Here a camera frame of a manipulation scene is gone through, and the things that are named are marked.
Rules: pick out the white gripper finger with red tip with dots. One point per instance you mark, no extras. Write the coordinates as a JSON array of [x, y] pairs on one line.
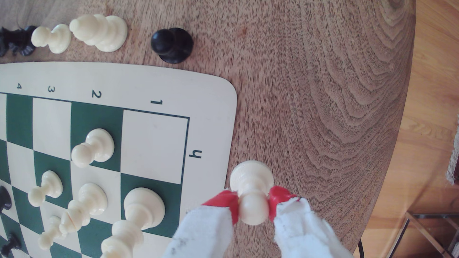
[[204, 229], [304, 233]]

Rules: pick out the white chess pawn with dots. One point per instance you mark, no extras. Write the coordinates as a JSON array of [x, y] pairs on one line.
[[251, 186], [50, 233], [95, 145], [53, 37], [48, 186]]

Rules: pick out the white chess king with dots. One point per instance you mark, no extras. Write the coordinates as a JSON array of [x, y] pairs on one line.
[[143, 208]]

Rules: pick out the green and cream chess mat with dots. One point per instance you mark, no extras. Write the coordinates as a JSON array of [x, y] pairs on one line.
[[154, 143]]

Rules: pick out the white chess bishop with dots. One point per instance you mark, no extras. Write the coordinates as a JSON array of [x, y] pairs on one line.
[[88, 202], [104, 32]]

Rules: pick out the black chess pawn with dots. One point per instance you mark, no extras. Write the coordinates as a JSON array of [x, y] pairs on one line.
[[172, 45], [10, 244]]

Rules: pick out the black chess knight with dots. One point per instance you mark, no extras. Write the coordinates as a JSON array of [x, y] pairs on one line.
[[16, 41]]

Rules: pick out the beige fringed rug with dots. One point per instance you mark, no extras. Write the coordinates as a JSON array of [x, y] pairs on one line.
[[454, 157]]

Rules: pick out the black knight on board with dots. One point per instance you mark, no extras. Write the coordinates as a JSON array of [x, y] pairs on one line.
[[3, 199]]

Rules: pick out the dark metal frame shelf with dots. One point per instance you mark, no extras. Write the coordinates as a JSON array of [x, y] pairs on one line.
[[434, 216]]

